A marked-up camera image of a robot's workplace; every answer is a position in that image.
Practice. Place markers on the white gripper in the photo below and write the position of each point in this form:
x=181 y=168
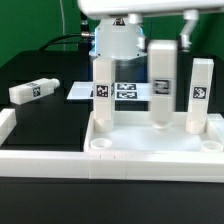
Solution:
x=135 y=9

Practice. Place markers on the white desk top tray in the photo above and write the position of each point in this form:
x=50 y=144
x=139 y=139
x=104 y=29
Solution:
x=133 y=131

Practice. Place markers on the fiducial marker sheet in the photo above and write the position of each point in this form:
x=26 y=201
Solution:
x=123 y=91

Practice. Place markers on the white front fence bar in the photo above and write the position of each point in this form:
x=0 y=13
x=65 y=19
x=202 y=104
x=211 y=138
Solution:
x=162 y=166

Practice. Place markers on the white left fence block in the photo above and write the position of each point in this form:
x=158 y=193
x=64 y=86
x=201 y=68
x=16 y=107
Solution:
x=7 y=123

